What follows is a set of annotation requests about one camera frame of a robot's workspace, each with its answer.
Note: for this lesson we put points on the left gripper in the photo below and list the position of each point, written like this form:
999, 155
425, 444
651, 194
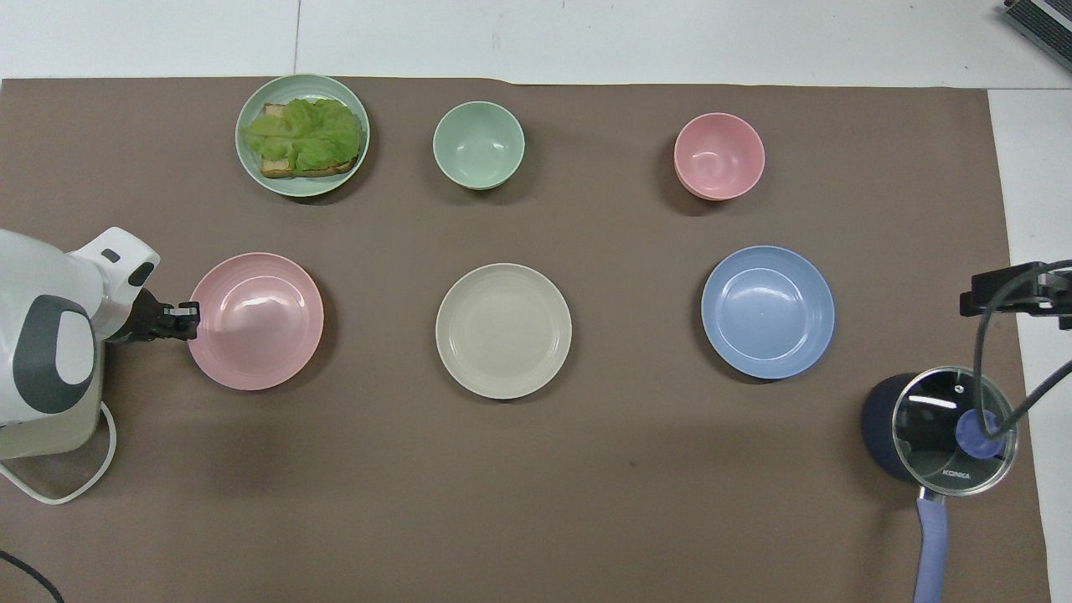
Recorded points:
144, 319

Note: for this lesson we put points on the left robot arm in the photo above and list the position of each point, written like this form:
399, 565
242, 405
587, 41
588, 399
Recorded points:
50, 285

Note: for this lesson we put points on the pink plate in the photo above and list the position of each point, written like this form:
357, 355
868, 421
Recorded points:
255, 322

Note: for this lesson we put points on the green plate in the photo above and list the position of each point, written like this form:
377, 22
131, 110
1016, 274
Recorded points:
251, 167

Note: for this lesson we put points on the toast slice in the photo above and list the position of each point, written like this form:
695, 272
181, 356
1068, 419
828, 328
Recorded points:
280, 168

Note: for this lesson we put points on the green lettuce leaf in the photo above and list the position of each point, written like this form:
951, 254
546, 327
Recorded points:
306, 134

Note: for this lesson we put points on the beige plate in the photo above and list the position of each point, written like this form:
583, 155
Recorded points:
503, 331

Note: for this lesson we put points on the green bowl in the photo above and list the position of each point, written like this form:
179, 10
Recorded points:
478, 145

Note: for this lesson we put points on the pink bowl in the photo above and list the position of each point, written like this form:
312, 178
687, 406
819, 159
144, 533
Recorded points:
718, 156

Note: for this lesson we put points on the blue plate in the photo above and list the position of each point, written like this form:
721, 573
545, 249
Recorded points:
768, 311

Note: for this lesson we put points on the dark blue pot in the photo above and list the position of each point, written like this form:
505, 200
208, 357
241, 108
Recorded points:
879, 427

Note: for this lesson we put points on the glass pot lid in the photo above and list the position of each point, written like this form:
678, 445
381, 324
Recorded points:
930, 435

